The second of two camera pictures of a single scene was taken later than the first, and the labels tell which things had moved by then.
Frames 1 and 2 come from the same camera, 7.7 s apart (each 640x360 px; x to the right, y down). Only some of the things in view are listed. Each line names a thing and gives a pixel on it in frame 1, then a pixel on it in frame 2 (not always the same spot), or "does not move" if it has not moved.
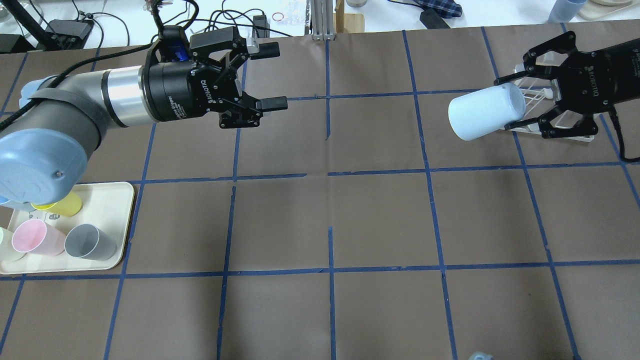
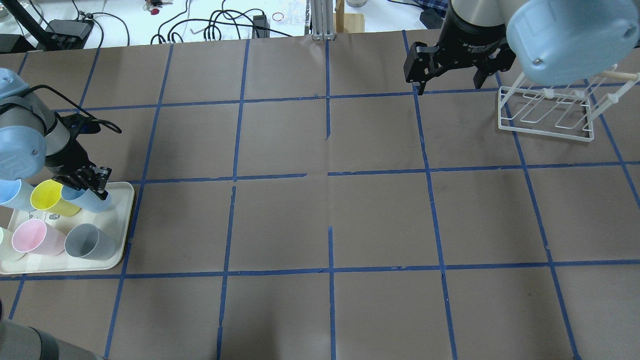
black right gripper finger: x=586 y=125 -> x=421 y=63
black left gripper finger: x=233 y=48 -> x=78 y=181
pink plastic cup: x=34 y=236 does not move
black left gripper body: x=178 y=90 -> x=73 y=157
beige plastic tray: x=107 y=206 does not move
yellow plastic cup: x=69 y=205 does not move
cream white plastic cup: x=7 y=252 does not move
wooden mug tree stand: x=346 y=22 does not move
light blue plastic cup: x=478 y=113 -> x=86 y=199
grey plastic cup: x=87 y=241 does not move
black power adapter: x=431 y=20 does not move
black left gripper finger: x=249 y=110 -> x=103 y=174
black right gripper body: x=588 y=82 -> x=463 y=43
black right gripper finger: x=564 y=45 -> x=501 y=59
